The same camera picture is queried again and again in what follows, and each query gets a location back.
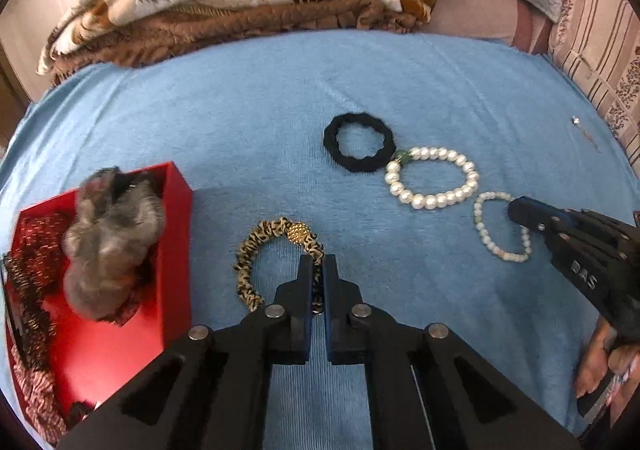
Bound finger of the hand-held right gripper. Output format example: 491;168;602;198
512;217;573;253
507;197;640;251

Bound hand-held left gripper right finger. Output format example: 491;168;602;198
322;254;581;450

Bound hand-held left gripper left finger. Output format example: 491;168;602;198
59;254;315;450

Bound small pearl bracelet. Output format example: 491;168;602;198
473;191;533;263

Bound leopard print scrunchie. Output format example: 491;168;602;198
233;216;328;315

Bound grey striped mesh scrunchie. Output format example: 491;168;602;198
61;167;167;323

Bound red box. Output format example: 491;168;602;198
2;161;195;436

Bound red dotted scrunchie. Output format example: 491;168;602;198
20;213;76;261

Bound person's right hand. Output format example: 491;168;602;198
574;317;640;413

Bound small silver pin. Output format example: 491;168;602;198
571;115;601;153

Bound light blue terry blanket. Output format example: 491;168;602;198
0;30;640;450

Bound striped floral pillow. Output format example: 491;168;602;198
547;0;640;166

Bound pink bedsheet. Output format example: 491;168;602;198
430;0;566;56

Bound black dotted mesh scrunchie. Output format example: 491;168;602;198
2;255;56;371

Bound red checked scrunchie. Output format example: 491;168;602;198
11;360;71;446

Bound large pearl bracelet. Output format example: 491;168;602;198
384;145;480;211

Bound black hair tie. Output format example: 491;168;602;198
323;113;396;174

